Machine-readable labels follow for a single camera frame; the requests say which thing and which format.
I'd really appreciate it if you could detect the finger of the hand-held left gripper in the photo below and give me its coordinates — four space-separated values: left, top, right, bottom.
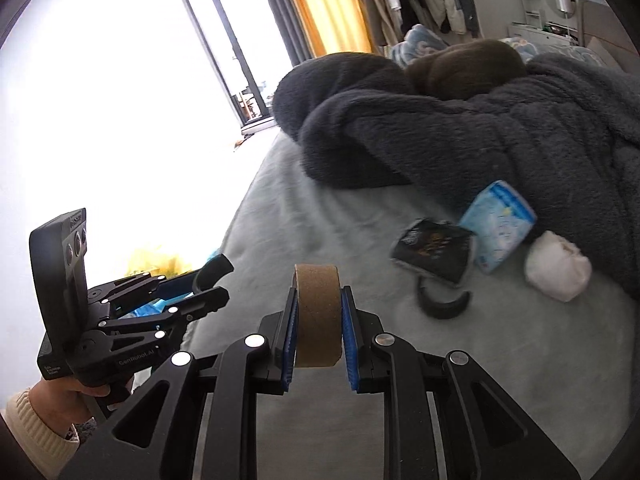
87 254 235 307
99 287 231 356

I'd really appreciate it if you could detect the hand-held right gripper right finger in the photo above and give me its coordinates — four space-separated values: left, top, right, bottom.
340 285 583 480

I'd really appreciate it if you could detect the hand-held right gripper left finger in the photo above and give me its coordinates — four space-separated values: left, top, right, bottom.
57 287 301 480

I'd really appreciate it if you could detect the brown tape roll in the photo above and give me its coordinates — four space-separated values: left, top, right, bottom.
292 263 346 368

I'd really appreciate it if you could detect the black curved plastic piece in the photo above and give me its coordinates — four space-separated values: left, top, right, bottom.
416 279 473 321

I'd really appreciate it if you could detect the black packet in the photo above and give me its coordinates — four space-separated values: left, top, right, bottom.
390 217 476 288

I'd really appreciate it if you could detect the blue tissue packet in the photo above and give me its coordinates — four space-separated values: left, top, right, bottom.
459 180 538 275

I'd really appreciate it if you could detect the white tissue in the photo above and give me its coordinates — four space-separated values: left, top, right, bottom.
524 230 593 303

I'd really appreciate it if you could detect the person's left forearm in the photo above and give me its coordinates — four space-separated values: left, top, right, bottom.
0 387 81 480

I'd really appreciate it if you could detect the person's left hand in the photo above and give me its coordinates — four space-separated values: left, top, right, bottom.
30 375 111 437

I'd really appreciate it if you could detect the yellow plastic bag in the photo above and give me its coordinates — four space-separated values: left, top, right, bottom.
125 245 193 281

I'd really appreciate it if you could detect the bed with grey sheet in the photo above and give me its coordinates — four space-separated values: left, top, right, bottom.
177 130 640 480

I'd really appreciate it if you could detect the dark grey fleece blanket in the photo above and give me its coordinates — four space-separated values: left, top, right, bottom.
274 51 640 306

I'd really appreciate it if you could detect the black framed sliding glass door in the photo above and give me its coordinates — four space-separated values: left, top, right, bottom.
170 0 281 136

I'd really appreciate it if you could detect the grey curtain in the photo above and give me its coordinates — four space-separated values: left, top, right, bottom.
252 0 316 63

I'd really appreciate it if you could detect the yellow curtain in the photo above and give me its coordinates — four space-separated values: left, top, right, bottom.
277 0 373 58

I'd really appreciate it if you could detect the brown plush pillow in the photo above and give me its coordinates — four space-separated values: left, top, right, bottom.
405 40 528 101

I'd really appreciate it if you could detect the light blue fleece blanket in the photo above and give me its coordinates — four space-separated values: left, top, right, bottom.
387 24 451 68

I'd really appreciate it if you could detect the beige robe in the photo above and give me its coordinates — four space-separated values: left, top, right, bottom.
357 0 403 46

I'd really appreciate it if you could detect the blue white patterned duvet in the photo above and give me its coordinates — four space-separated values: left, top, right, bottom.
500 35 538 63

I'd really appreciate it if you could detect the white vanity table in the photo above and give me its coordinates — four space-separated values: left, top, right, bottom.
510 0 586 48

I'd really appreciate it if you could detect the beige padded headboard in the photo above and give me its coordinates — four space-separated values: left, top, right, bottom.
582 0 631 68

